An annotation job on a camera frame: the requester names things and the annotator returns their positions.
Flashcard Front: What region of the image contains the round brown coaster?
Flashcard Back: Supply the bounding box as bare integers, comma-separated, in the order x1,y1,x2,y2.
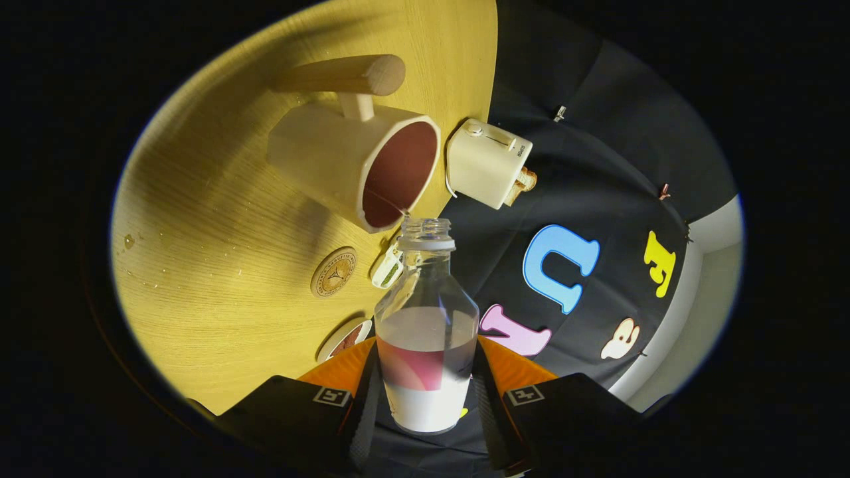
310,247,357,298

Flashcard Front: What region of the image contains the black backdrop cloth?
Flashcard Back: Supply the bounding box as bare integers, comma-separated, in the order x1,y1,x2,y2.
362,0,741,478

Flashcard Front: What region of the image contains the cream toaster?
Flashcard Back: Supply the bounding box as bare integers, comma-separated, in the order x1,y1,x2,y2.
446,118,535,210

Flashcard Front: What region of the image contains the white divided bean tray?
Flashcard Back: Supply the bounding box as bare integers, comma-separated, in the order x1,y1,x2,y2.
370,236,406,289

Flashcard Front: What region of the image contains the cream cup wooden handle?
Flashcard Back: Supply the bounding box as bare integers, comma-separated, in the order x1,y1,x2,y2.
267,54,442,234

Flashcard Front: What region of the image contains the white round plate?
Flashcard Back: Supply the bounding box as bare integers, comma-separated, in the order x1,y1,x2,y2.
317,317,375,362

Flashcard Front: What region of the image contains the brown meat piece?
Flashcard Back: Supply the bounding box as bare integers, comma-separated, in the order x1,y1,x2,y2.
330,323,366,357

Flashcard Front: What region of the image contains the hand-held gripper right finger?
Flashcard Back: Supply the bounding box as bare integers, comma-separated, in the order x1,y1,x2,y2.
468,334,641,476

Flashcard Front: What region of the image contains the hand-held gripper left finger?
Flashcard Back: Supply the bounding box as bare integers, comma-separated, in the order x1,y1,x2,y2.
211,337,383,476

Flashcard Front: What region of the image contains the wooden table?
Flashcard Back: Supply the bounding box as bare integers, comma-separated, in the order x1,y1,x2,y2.
110,0,499,416

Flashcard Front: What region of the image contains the clear juice bottle pink label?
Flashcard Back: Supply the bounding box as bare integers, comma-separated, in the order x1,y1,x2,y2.
375,217,480,435

